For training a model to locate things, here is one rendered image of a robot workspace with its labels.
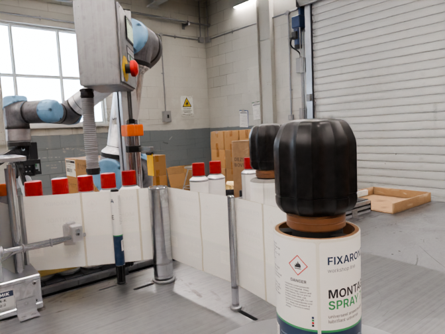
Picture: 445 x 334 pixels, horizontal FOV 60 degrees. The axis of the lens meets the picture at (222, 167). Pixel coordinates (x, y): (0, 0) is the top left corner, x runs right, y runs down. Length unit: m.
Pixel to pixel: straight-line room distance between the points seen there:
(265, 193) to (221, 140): 4.32
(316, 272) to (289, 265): 0.03
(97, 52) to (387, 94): 4.69
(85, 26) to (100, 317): 0.62
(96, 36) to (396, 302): 0.80
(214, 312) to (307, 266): 0.31
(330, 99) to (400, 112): 1.03
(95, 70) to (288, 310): 0.70
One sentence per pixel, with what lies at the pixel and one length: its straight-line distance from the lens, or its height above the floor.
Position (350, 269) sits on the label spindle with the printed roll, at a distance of 0.39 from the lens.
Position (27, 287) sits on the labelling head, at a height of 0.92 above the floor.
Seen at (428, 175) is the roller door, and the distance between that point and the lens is 5.19.
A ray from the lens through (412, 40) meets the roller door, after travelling 5.30.
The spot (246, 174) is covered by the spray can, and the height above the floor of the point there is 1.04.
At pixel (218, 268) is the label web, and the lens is 0.68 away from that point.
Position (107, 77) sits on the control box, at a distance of 0.93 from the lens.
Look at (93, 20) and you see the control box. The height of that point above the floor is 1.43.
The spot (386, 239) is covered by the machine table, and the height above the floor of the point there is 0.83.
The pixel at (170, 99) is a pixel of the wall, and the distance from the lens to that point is 7.43.
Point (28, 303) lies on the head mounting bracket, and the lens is 0.75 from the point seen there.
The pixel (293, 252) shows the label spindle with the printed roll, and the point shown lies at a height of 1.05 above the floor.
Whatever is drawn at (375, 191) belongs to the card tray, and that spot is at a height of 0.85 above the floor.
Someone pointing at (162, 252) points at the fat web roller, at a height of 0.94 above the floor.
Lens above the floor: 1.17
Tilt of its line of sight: 6 degrees down
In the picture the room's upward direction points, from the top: 3 degrees counter-clockwise
